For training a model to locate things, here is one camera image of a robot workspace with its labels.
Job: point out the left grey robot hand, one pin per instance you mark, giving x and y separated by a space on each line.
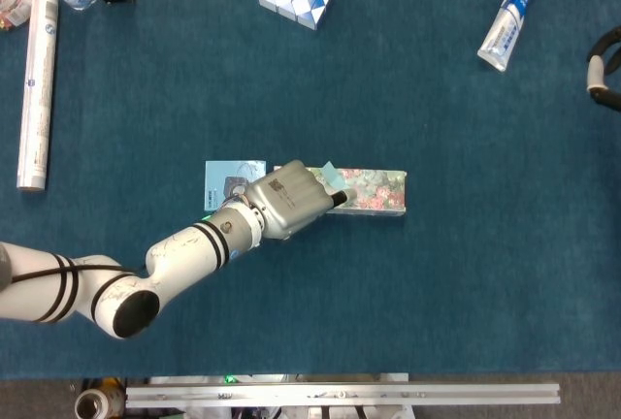
291 201

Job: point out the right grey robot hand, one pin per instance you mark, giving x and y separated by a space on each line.
596 72

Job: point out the small green paper strip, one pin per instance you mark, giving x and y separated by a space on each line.
332 176

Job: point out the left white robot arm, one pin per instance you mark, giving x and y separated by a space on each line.
184 254

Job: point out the light blue speaker box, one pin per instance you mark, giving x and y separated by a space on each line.
218 181

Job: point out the long floral printed box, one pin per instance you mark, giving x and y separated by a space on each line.
378 191

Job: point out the white blue toothpaste tube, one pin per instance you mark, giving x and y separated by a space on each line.
509 21

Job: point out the teal felt table cloth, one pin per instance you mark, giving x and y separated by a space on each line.
388 293

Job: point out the rolled white printed paper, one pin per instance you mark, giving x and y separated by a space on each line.
38 99

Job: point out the brown tape roll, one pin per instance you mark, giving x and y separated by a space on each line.
94 404

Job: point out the aluminium profile rail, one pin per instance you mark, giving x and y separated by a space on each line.
339 395

